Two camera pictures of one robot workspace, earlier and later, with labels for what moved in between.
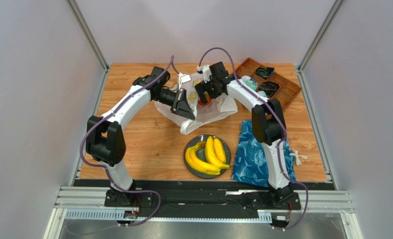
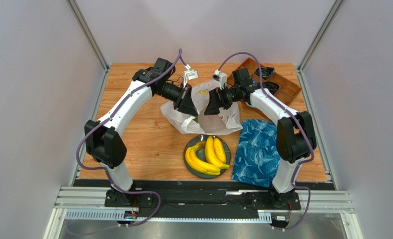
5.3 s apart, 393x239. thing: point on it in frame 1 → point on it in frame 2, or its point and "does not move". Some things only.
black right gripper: (202, 89) → (218, 98)
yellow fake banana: (220, 149) does not move
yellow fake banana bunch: (215, 156) does not move
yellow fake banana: (211, 155) does not move
